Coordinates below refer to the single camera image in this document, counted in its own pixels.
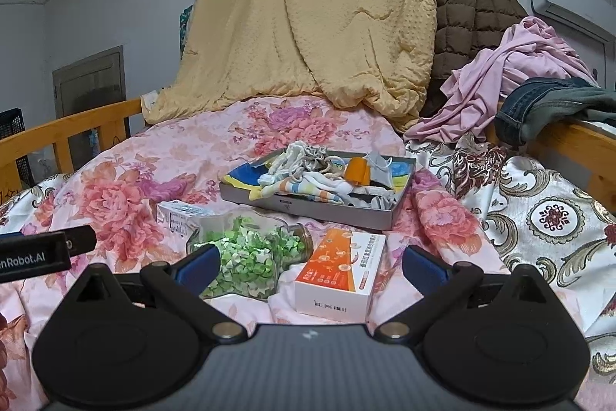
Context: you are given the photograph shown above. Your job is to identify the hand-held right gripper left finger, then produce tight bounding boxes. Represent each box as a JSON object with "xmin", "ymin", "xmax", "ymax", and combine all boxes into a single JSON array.
[{"xmin": 65, "ymin": 242, "xmax": 245, "ymax": 341}]

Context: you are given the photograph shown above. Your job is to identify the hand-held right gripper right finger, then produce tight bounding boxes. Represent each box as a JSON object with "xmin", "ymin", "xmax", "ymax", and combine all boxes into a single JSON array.
[{"xmin": 374, "ymin": 242, "xmax": 554, "ymax": 341}]

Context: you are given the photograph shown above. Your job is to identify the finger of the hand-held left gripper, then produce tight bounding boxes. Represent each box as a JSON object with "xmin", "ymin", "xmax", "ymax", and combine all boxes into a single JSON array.
[{"xmin": 62, "ymin": 225, "xmax": 98, "ymax": 256}]

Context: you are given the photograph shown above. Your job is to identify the grey sock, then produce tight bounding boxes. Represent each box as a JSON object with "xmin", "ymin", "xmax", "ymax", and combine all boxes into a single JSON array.
[{"xmin": 363, "ymin": 191, "xmax": 403, "ymax": 213}]

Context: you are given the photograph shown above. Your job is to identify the grey face mask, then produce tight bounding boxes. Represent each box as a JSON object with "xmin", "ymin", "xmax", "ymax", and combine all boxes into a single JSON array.
[{"xmin": 363, "ymin": 152, "xmax": 403, "ymax": 186}]

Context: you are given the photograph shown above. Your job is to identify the grey tray box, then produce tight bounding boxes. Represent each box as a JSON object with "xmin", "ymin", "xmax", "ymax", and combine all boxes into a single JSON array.
[{"xmin": 218, "ymin": 148, "xmax": 419, "ymax": 233}]

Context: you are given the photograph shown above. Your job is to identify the orange fabric piece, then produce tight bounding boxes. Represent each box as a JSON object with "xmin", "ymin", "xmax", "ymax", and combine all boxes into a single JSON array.
[{"xmin": 345, "ymin": 156, "xmax": 373, "ymax": 187}]

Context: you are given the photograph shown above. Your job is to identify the pastel striped sock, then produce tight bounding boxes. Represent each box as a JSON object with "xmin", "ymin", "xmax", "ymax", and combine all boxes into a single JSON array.
[{"xmin": 249, "ymin": 176, "xmax": 348, "ymax": 206}]

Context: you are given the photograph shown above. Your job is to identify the white ruffled sock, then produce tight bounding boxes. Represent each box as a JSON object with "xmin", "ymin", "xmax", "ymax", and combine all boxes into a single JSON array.
[{"xmin": 256, "ymin": 140, "xmax": 310, "ymax": 189}]

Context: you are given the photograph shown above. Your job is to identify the grey drawstring pouch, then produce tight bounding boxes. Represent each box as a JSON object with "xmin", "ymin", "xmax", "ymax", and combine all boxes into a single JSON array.
[{"xmin": 293, "ymin": 145, "xmax": 353, "ymax": 181}]

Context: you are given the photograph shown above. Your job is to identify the glass jar of green stars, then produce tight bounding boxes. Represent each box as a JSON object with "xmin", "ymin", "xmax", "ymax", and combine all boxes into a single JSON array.
[{"xmin": 186, "ymin": 208, "xmax": 315, "ymax": 302}]

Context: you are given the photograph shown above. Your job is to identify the white blue small box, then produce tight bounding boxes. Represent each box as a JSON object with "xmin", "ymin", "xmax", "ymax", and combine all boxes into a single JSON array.
[{"xmin": 155, "ymin": 200, "xmax": 216, "ymax": 242}]

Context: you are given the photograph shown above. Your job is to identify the pink floral bedsheet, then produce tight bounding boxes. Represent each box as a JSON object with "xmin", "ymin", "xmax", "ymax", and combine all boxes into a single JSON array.
[{"xmin": 0, "ymin": 94, "xmax": 512, "ymax": 411}]

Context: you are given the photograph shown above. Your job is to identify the orange white carton box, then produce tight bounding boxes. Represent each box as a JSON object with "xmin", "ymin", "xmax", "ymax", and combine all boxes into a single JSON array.
[{"xmin": 293, "ymin": 227, "xmax": 388, "ymax": 325}]

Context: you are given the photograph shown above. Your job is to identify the black plastic crate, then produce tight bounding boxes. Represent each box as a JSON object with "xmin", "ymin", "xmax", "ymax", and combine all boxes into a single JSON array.
[{"xmin": 0, "ymin": 107, "xmax": 26, "ymax": 191}]

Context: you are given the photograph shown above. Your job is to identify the white gold patterned satin sheet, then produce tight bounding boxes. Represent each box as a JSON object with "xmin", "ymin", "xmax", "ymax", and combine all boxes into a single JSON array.
[{"xmin": 0, "ymin": 136, "xmax": 616, "ymax": 411}]

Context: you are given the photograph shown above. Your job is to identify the grey door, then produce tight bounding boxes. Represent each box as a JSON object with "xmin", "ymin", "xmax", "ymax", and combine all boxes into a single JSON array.
[{"xmin": 51, "ymin": 46, "xmax": 127, "ymax": 124}]

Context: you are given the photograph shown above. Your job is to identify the blue denim jeans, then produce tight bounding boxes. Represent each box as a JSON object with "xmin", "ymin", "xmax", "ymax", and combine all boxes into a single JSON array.
[{"xmin": 495, "ymin": 77, "xmax": 616, "ymax": 148}]

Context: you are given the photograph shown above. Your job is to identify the pink garment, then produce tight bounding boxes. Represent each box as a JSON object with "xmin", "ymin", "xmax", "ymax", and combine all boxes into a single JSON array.
[{"xmin": 403, "ymin": 16, "xmax": 601, "ymax": 145}]

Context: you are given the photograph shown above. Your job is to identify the brown quilted jacket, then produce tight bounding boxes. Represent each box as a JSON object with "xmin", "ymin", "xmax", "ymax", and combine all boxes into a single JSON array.
[{"xmin": 420, "ymin": 0, "xmax": 531, "ymax": 119}]

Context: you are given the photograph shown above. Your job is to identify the yellow quilt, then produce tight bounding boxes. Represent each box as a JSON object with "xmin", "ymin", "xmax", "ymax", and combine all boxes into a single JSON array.
[{"xmin": 143, "ymin": 0, "xmax": 447, "ymax": 133}]

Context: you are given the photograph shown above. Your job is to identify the wooden bed side rail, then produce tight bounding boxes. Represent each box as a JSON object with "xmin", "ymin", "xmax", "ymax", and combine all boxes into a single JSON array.
[
  {"xmin": 482, "ymin": 117, "xmax": 616, "ymax": 215},
  {"xmin": 0, "ymin": 97, "xmax": 146, "ymax": 196}
]

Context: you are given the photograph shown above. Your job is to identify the teal wall poster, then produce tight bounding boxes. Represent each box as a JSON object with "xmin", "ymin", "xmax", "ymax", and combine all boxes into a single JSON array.
[{"xmin": 179, "ymin": 3, "xmax": 194, "ymax": 59}]

